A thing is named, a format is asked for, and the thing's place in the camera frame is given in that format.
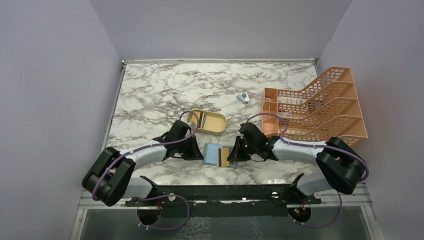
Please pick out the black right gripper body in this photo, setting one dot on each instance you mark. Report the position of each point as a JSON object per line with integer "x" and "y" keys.
{"x": 243, "y": 150}

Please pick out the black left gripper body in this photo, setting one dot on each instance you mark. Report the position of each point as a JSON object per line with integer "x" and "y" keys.
{"x": 184, "y": 148}

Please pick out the green card holder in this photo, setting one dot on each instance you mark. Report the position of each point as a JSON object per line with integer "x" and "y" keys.
{"x": 210, "y": 153}

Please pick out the gold card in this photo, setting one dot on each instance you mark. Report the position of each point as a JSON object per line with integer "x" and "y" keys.
{"x": 222, "y": 157}

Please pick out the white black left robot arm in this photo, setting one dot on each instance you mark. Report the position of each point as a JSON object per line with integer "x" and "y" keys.
{"x": 110, "y": 177}

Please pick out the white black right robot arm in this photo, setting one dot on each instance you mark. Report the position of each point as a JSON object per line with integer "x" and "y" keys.
{"x": 340, "y": 167}

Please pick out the beige oval tray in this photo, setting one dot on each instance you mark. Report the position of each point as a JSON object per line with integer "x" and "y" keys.
{"x": 215, "y": 123}

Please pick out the light blue small stapler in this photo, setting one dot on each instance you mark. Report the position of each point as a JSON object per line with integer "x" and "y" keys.
{"x": 243, "y": 98}

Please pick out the orange plastic file organizer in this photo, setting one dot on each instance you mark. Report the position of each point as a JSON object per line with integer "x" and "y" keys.
{"x": 327, "y": 107}

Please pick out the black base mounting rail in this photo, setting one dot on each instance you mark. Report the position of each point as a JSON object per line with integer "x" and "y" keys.
{"x": 214, "y": 201}

